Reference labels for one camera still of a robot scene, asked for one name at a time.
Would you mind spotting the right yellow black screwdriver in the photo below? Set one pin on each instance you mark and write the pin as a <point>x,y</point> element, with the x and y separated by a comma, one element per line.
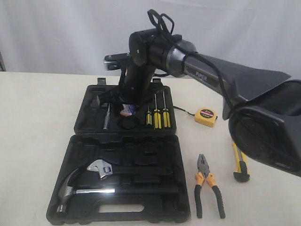
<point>166,116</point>

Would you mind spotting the black plastic tool case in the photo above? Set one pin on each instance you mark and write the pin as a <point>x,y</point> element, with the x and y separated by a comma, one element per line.
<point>128,141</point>

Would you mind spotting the orange black combination pliers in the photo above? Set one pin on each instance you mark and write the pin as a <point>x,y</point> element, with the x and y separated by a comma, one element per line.
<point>204,174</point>

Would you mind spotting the black electrical tape roll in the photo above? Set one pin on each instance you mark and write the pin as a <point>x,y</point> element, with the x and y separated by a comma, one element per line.
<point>128,110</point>

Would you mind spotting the white backdrop cloth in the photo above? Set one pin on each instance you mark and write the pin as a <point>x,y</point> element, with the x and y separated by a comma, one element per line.
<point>73,36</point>

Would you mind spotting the middle yellow black screwdriver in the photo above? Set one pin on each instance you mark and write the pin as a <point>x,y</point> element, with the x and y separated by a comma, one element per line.
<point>157,115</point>

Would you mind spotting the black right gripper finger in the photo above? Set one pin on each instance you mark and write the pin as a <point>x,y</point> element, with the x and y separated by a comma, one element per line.
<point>110,96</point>

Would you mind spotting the yellow tape measure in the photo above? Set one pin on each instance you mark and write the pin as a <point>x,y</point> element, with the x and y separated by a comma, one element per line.
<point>204,116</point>

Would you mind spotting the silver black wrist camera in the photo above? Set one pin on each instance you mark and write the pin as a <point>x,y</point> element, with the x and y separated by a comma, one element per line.
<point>116,61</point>

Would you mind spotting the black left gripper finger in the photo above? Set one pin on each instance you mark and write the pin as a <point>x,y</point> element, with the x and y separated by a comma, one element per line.
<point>148,95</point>

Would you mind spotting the yellow utility knife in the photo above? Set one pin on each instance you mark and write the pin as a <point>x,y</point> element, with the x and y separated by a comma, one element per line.
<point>241,173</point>

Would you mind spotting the small yellow black screwdriver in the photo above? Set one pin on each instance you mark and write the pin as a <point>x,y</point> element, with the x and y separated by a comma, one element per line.
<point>148,116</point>

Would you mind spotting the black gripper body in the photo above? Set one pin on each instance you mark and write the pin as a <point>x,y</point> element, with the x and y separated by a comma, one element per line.
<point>135,80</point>

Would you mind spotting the adjustable wrench black handle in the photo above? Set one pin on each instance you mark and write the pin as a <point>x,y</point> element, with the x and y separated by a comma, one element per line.
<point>105,169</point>

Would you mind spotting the steel claw hammer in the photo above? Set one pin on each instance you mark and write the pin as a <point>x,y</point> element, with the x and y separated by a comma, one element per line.
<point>66,192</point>

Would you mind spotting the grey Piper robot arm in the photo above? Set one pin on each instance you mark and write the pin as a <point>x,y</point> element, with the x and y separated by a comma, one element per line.
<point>262,107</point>

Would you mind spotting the clear tester screwdriver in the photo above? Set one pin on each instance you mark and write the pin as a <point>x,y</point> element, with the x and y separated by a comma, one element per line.
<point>107,118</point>

